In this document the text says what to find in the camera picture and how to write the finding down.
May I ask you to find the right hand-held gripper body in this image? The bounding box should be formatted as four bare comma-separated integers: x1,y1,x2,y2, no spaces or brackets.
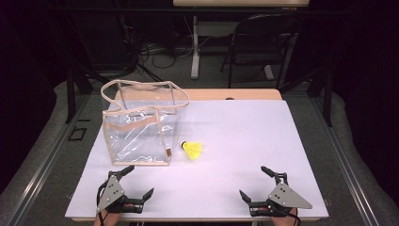
248,171,313,218

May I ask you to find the wooden table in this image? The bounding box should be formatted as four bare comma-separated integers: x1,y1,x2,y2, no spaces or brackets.
64,88,329,223

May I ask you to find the person's left hand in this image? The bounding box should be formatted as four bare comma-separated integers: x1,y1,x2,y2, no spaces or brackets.
93,203,135,226

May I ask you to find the metal floor rail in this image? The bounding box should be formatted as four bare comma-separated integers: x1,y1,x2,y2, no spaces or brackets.
6,93,92,226
309,93,381,226

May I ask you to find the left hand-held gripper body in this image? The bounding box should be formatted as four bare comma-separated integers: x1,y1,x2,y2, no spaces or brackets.
96,170,145,215

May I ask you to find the white board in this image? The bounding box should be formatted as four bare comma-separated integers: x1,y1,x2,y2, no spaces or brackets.
64,99,329,220

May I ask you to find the bundle of black cables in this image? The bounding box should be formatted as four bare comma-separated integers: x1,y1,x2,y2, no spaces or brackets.
120,13,211,72

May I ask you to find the black floor plate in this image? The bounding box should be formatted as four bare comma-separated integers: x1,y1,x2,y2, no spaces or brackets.
68,126,88,142

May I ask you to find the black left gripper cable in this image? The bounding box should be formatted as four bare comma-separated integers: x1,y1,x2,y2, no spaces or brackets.
96,182,109,226

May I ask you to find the yellow shuttlecock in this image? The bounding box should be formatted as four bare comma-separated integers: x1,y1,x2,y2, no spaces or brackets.
180,140,204,161

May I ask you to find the person's right hand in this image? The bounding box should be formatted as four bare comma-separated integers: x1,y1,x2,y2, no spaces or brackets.
270,207,299,226

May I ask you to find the white-legged table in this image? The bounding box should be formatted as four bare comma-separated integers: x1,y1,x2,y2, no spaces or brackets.
172,0,311,80

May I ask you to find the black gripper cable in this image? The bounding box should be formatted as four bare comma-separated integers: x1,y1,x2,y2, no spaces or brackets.
281,207,302,226
96,182,109,226

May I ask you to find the black metal stand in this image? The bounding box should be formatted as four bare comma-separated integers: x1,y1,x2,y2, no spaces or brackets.
278,67,334,128
64,67,95,124

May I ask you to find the clear plastic tote bag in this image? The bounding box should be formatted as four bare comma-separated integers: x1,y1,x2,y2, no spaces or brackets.
100,79,191,167

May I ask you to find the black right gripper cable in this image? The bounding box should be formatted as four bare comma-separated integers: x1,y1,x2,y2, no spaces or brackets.
281,207,302,226

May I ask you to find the black folding chair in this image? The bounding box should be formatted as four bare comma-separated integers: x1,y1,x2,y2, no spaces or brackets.
220,12,304,89

